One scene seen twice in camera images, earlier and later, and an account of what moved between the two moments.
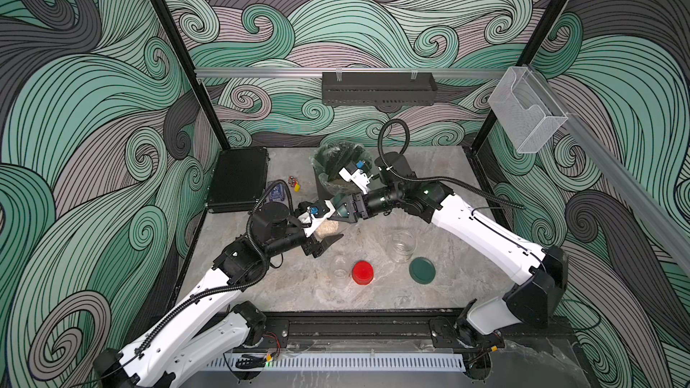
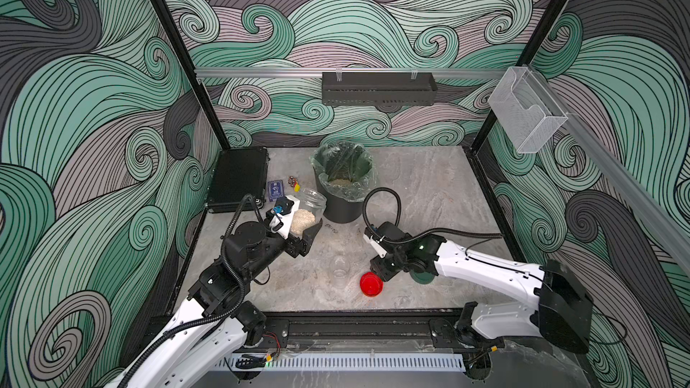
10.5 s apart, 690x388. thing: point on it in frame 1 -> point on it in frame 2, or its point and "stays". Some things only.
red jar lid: [362, 272] -> [371, 284]
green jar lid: [421, 270] stays
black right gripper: [352, 201] -> [378, 268]
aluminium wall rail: [359, 72] stays
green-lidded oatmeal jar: [330, 229] -> [310, 213]
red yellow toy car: [294, 182] stays
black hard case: [240, 180] stays
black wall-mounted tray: [378, 88] stays
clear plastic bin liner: [331, 158] stays
